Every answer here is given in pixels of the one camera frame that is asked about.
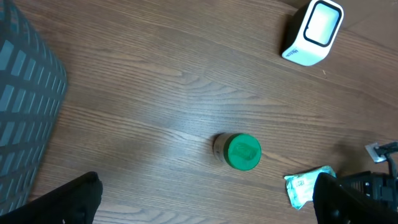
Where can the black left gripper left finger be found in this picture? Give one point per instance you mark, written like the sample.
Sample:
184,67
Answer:
74,202

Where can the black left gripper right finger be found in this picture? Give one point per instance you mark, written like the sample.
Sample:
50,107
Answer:
338,203

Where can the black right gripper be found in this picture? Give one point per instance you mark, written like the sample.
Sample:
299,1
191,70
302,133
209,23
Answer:
380,187

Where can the teal wipes pack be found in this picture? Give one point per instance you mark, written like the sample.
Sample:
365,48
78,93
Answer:
300,186

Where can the green lid jar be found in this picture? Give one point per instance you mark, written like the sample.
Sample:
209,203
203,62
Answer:
238,150

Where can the white barcode scanner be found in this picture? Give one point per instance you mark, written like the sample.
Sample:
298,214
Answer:
312,31

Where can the dark grey mesh basket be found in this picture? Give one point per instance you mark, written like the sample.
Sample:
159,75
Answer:
33,88

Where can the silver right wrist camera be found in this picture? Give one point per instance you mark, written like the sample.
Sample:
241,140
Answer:
371,149

